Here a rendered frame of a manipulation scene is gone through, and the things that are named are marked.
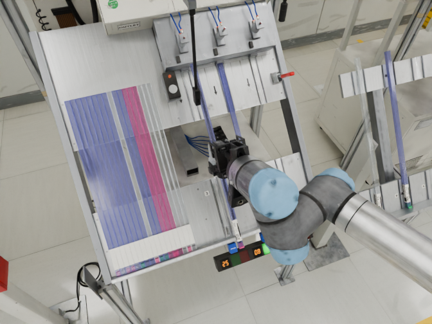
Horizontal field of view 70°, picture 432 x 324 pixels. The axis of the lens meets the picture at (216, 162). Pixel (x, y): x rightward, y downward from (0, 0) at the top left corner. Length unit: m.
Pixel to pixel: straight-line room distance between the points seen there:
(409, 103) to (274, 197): 1.38
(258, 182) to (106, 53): 0.62
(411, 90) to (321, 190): 1.34
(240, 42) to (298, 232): 0.59
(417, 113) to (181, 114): 1.20
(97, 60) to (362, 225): 0.78
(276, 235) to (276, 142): 1.72
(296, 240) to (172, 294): 1.18
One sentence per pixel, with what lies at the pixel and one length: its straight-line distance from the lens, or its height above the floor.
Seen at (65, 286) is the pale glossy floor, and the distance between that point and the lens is 1.85.
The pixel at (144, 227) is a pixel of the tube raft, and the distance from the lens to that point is 0.93.
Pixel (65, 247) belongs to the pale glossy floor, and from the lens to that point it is 1.95.
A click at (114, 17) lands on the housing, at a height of 1.23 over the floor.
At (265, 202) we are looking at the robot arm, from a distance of 0.50.
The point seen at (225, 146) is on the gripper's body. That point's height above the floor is 1.11.
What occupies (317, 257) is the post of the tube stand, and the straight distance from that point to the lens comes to 1.81.
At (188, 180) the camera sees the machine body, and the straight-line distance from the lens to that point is 1.23.
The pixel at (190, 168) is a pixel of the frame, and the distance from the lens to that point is 1.21.
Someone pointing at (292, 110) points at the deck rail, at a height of 0.95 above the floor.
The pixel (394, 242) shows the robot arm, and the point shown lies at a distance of 0.61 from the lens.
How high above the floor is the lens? 1.61
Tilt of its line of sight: 50 degrees down
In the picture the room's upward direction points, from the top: straight up
